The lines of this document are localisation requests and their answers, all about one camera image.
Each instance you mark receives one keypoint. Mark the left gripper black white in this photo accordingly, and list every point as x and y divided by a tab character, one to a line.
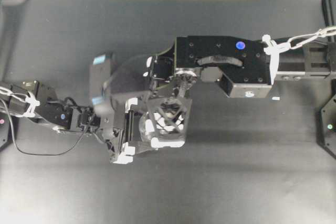
116	125

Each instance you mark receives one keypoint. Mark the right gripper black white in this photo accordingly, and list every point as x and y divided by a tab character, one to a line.
165	80

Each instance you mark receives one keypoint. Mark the clear plastic bottle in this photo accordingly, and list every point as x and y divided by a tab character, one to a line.
163	128

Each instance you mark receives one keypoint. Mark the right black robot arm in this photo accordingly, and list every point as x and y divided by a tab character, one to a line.
241	68

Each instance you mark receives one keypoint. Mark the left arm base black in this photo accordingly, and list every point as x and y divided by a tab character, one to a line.
5	128

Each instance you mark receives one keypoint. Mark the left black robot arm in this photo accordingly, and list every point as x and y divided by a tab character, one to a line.
39	103

